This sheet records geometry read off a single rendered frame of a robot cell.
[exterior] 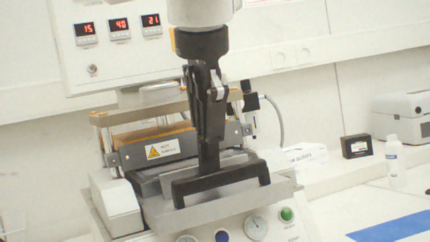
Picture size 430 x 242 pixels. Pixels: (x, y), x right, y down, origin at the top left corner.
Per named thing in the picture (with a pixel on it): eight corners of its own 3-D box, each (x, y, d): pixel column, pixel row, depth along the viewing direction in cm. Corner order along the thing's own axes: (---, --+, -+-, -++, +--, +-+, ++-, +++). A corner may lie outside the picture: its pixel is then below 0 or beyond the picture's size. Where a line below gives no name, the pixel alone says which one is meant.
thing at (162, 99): (93, 154, 102) (81, 96, 100) (222, 126, 112) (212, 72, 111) (109, 169, 79) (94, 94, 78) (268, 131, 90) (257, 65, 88)
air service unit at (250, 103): (215, 146, 112) (204, 86, 111) (267, 134, 117) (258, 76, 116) (223, 148, 107) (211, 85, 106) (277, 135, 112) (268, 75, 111)
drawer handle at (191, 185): (173, 207, 67) (168, 180, 66) (265, 181, 72) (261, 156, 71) (177, 210, 65) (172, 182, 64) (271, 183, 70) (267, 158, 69)
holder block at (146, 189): (125, 183, 90) (122, 170, 89) (219, 159, 97) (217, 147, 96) (143, 199, 74) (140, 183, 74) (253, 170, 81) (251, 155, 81)
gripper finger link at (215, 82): (213, 53, 64) (228, 62, 60) (215, 89, 66) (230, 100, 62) (196, 56, 63) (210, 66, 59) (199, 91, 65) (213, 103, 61)
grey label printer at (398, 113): (372, 140, 174) (366, 96, 172) (415, 130, 179) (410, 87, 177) (418, 147, 150) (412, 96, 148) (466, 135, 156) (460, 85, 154)
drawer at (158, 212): (122, 201, 91) (114, 163, 91) (224, 175, 99) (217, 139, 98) (158, 243, 64) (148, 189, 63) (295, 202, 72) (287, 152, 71)
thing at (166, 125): (113, 154, 97) (103, 109, 95) (209, 132, 104) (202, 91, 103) (127, 165, 80) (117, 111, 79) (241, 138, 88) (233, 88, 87)
